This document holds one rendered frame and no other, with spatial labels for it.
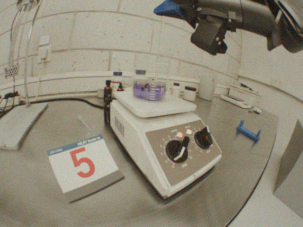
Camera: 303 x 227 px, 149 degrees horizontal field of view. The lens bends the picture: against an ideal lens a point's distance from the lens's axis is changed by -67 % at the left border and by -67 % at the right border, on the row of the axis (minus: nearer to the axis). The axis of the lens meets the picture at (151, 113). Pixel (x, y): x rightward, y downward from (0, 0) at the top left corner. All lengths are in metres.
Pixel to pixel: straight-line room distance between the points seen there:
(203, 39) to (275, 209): 0.29
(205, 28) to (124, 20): 0.58
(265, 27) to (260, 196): 0.25
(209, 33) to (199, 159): 0.17
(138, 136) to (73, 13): 0.69
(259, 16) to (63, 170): 0.32
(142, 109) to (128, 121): 0.03
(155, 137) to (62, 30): 0.66
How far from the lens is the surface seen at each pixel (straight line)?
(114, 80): 0.54
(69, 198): 0.17
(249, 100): 1.19
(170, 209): 0.16
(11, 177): 0.25
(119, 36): 0.68
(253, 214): 0.21
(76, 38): 0.67
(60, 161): 0.18
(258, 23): 0.19
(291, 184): 0.27
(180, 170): 0.15
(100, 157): 0.18
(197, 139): 0.19
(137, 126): 0.16
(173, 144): 0.16
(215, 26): 0.18
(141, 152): 0.16
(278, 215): 0.26
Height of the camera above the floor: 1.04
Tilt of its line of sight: 21 degrees down
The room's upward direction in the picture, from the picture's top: 7 degrees clockwise
